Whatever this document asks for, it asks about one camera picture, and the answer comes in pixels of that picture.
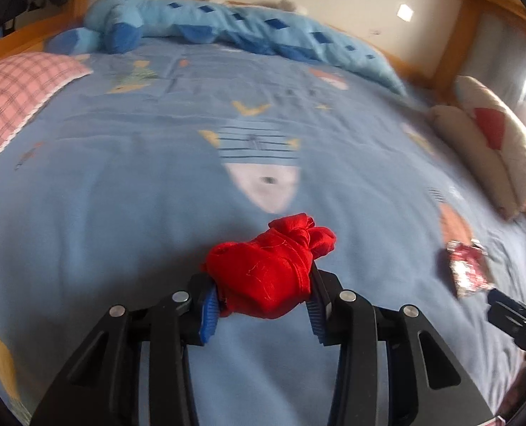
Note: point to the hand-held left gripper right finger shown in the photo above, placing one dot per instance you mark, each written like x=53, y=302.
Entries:
x=316, y=319

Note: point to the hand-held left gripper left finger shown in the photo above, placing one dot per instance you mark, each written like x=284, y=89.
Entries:
x=208, y=315

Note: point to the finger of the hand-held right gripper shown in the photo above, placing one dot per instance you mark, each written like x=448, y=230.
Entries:
x=518, y=319

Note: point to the red plastic bag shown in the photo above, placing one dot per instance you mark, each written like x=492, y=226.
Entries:
x=263, y=270

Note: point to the red silver snack wrapper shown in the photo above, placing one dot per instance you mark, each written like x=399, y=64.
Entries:
x=467, y=268

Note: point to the blue printed blanket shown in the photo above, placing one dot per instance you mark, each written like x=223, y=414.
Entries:
x=134, y=208

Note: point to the white cushion with red print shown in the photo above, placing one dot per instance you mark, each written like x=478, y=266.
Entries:
x=507, y=142

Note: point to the pink plaid pillow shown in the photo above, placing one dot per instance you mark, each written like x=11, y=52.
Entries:
x=18, y=93

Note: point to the long blue plush toy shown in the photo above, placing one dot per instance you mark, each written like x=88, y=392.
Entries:
x=165, y=15

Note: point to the wooden bed frame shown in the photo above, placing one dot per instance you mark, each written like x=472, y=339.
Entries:
x=453, y=53

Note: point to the white wall sticker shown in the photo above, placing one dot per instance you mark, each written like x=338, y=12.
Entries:
x=405, y=12

